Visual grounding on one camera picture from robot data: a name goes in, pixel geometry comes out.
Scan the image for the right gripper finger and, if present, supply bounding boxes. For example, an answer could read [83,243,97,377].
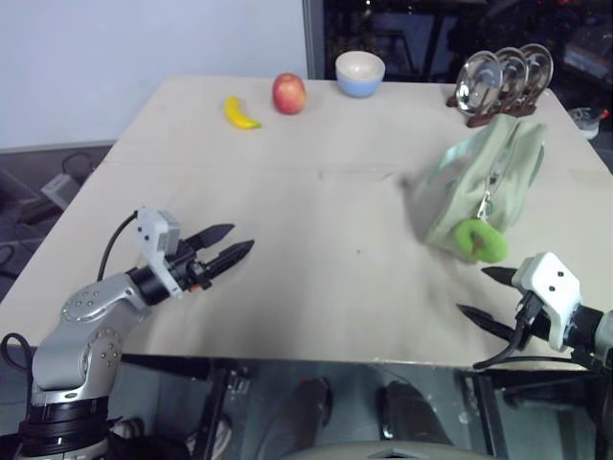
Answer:
[455,303,522,344]
[480,265,517,288]

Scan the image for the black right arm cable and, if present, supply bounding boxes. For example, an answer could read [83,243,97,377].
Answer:
[472,290,538,371]

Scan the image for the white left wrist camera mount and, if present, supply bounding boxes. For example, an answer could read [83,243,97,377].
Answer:
[134,207,186,301]

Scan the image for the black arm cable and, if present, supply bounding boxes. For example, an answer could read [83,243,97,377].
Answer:
[96,213,141,282]
[472,290,538,371]

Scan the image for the red apple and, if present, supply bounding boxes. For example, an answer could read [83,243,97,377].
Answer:
[271,72,307,116]

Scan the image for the steel plate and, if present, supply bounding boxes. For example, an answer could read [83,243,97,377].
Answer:
[454,51,505,116]
[518,42,555,98]
[494,46,530,103]

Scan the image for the silver zipper pull clasp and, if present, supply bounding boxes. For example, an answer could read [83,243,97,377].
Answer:
[475,175,500,222]

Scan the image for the yellow banana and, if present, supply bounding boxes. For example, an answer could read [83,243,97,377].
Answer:
[224,95,263,131]

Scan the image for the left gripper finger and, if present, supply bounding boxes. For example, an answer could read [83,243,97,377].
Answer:
[184,222,237,251]
[205,240,256,285]

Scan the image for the grey window frame post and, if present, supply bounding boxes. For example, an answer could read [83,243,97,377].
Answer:
[301,0,328,81]

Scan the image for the light green zipper pouch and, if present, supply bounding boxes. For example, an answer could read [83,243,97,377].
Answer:
[422,114,548,256]

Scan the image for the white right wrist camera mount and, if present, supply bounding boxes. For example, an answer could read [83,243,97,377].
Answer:
[511,251,582,354]

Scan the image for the grey robot torso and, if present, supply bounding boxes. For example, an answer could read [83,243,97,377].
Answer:
[285,439,483,460]

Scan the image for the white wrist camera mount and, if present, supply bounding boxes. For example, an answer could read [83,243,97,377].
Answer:
[134,207,186,301]
[511,251,582,354]

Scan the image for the blue and white bowl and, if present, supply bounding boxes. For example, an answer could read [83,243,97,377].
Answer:
[334,51,387,99]

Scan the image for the grey white floor object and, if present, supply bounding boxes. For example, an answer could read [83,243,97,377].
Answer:
[568,106,613,141]

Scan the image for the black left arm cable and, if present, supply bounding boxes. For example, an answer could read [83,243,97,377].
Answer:
[96,213,141,282]

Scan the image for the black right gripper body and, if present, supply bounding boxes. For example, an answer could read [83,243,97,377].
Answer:
[513,288,556,347]

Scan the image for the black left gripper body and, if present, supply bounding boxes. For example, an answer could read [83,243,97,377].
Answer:
[165,238,215,294]

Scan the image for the green ring toy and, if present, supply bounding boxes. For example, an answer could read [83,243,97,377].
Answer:
[453,218,510,265]

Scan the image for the black table leg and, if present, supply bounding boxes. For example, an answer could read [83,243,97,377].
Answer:
[190,362,232,457]
[470,372,510,460]

